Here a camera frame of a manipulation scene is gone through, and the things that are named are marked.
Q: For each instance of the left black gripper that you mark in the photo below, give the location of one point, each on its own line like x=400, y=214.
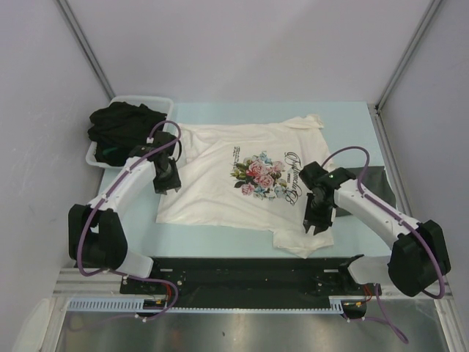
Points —
x=173, y=183

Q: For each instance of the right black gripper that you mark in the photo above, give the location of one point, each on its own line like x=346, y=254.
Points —
x=319, y=222

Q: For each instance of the white plastic basket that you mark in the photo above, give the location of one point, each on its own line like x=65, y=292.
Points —
x=165, y=105

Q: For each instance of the white floral t-shirt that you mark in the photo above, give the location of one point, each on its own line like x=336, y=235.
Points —
x=248, y=176

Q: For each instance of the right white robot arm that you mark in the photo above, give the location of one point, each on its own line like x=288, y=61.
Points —
x=418, y=255

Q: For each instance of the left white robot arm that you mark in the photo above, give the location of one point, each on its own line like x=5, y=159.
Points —
x=96, y=237

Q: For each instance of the folded dark grey t-shirt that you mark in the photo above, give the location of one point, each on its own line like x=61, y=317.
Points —
x=376, y=180

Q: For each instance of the black t-shirt pile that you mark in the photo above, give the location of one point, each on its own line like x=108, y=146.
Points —
x=120, y=127

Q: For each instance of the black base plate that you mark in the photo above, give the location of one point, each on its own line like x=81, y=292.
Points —
x=251, y=283

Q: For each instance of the white slotted cable duct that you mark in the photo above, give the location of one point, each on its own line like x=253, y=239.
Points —
x=141, y=305

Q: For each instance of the aluminium frame rail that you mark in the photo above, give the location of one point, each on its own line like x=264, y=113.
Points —
x=71, y=283

